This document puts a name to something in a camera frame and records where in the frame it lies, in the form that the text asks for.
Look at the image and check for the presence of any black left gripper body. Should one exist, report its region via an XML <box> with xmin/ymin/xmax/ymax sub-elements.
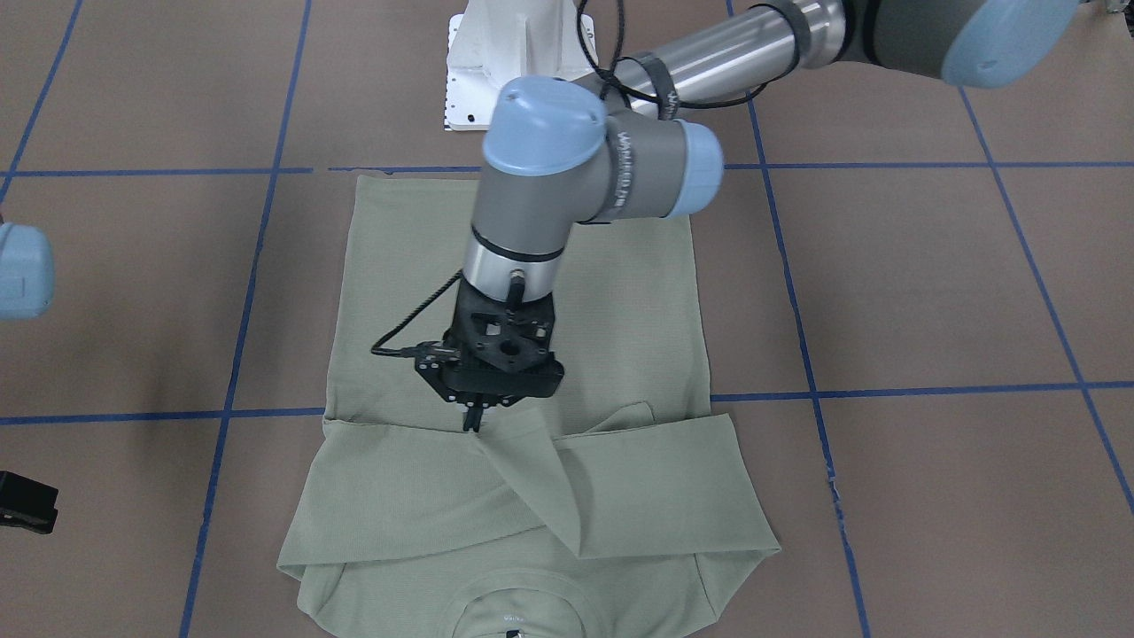
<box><xmin>416</xmin><ymin>282</ymin><xmax>564</xmax><ymax>407</ymax></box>

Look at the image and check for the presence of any olive green long-sleeve shirt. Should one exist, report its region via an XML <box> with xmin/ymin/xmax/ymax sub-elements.
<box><xmin>278</xmin><ymin>176</ymin><xmax>781</xmax><ymax>637</ymax></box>

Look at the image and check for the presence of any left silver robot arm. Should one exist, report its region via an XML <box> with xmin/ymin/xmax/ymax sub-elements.
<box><xmin>409</xmin><ymin>1</ymin><xmax>1078</xmax><ymax>432</ymax></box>

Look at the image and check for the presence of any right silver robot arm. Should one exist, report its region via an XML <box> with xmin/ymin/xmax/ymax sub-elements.
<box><xmin>1</xmin><ymin>222</ymin><xmax>54</xmax><ymax>322</ymax></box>

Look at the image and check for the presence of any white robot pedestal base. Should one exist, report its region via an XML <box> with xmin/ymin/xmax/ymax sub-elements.
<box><xmin>443</xmin><ymin>1</ymin><xmax>598</xmax><ymax>131</ymax></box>

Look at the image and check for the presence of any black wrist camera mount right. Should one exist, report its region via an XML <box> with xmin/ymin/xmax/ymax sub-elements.
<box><xmin>1</xmin><ymin>470</ymin><xmax>59</xmax><ymax>534</ymax></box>

